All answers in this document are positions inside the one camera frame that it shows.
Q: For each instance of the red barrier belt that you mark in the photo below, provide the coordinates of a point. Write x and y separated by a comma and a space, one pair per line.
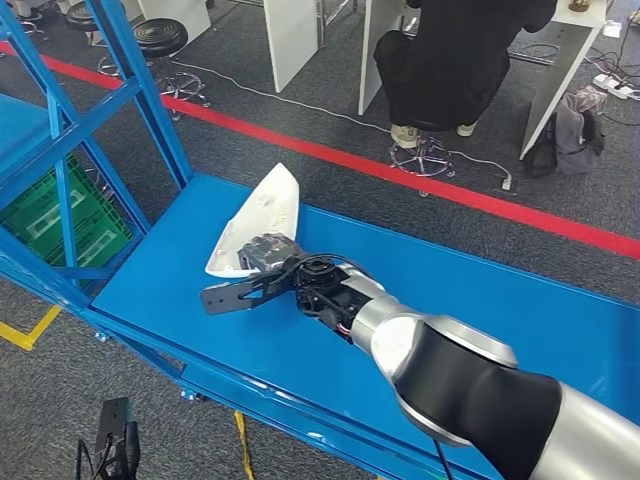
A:
350, 159

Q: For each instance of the white boat-shaped plastic part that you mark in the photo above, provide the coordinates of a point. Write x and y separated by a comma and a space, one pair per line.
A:
265, 212

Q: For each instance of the grey and black backpack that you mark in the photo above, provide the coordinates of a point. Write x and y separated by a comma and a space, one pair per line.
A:
570, 132

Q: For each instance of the black round stool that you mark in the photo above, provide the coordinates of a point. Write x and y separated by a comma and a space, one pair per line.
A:
80, 13
160, 36

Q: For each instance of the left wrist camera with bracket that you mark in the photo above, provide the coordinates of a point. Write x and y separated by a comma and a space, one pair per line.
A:
112, 427

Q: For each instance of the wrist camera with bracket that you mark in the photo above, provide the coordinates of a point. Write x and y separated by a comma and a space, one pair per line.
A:
230, 298
112, 427

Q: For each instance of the chrome-legged stool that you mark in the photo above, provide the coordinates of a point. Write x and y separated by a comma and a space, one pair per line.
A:
423, 159

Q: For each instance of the white power strip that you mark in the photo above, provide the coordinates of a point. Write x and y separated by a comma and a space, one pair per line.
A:
612, 85

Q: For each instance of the yellow floor tape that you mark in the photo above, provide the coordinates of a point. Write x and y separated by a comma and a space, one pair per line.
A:
244, 444

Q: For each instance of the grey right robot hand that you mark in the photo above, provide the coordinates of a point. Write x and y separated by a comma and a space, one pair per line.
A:
270, 252

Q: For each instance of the white power adapter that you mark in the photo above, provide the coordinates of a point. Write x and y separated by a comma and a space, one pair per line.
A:
612, 28

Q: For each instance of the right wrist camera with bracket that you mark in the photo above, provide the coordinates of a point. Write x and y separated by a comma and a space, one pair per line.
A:
230, 298

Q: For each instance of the person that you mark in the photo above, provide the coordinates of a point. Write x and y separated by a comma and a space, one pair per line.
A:
450, 60

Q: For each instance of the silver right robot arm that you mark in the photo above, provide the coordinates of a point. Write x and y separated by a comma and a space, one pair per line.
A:
450, 384

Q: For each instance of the blue metal shelf rack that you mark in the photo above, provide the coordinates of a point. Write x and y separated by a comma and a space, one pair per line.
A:
300, 358
20, 126

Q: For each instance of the green plastic crate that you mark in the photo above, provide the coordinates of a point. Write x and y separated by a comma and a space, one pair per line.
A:
20, 218
112, 232

